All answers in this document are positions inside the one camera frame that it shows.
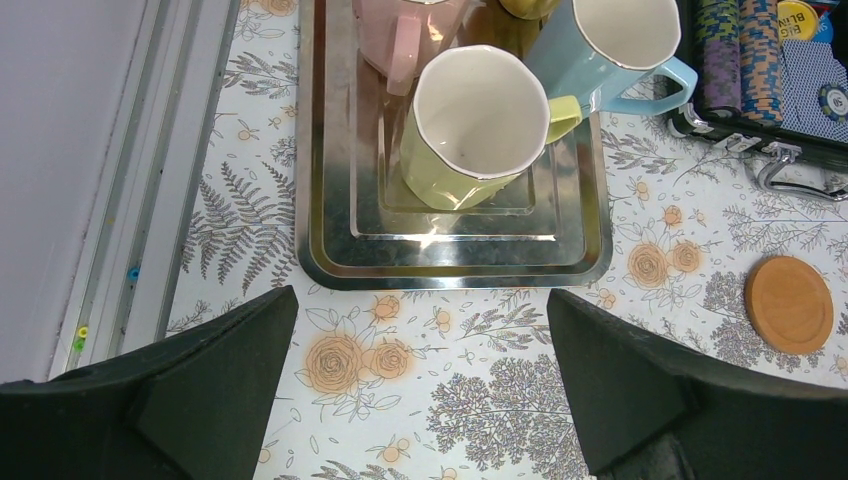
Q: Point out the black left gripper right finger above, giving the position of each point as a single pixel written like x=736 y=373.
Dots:
x=645 y=407

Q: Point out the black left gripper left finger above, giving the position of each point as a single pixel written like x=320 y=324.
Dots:
x=192 y=406

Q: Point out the orange wooden coaster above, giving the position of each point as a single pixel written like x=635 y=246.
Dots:
x=789 y=305

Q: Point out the floral table mat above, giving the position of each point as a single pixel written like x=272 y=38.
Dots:
x=464 y=384

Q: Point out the silver metal tray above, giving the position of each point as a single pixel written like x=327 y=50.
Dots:
x=358 y=226

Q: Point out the yellow mug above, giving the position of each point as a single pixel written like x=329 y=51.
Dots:
x=479 y=118

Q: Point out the black poker chip case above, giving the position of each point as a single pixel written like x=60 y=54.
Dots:
x=766 y=86

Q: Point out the light blue mug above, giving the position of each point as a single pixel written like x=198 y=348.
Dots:
x=596 y=50

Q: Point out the pink mug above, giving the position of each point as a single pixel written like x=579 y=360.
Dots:
x=398 y=38

